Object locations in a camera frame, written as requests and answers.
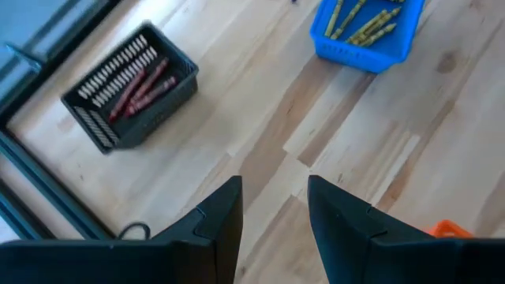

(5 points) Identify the black aluminium table frame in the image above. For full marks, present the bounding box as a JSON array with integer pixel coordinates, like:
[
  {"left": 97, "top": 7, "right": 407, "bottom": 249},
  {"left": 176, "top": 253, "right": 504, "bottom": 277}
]
[{"left": 0, "top": 0, "right": 123, "bottom": 241}]

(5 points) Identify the orange plastic basket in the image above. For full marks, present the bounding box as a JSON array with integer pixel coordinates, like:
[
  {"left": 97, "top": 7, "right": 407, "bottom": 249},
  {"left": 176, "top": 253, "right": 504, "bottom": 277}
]
[{"left": 427, "top": 219, "right": 475, "bottom": 239}]

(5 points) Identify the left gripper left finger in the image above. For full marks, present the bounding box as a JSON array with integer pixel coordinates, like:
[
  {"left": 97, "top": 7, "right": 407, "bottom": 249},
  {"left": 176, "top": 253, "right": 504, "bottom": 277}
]
[{"left": 151, "top": 175, "right": 245, "bottom": 284}]

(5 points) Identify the black plastic basket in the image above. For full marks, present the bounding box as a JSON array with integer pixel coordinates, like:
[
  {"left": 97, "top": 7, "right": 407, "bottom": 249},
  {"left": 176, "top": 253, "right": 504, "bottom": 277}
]
[{"left": 60, "top": 21, "right": 200, "bottom": 155}]

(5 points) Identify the blue plastic basket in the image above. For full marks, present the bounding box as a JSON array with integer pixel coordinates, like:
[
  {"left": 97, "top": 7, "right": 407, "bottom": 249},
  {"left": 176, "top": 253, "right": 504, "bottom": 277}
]
[{"left": 309, "top": 0, "right": 427, "bottom": 75}]

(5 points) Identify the black left camera cable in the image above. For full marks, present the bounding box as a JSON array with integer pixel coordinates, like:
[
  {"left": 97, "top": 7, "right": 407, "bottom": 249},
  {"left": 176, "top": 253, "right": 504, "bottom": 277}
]
[{"left": 117, "top": 221, "right": 152, "bottom": 241}]

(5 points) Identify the yellow crayon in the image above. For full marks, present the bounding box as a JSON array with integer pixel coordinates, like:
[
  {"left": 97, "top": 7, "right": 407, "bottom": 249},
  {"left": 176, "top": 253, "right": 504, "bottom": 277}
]
[
  {"left": 346, "top": 9, "right": 391, "bottom": 44},
  {"left": 324, "top": 0, "right": 345, "bottom": 39},
  {"left": 352, "top": 6, "right": 402, "bottom": 45},
  {"left": 361, "top": 22, "right": 398, "bottom": 48},
  {"left": 330, "top": 0, "right": 368, "bottom": 41}
]

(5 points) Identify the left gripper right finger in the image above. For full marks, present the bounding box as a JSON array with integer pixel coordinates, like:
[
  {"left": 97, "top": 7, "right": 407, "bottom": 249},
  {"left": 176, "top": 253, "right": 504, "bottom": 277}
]
[{"left": 307, "top": 174, "right": 462, "bottom": 284}]

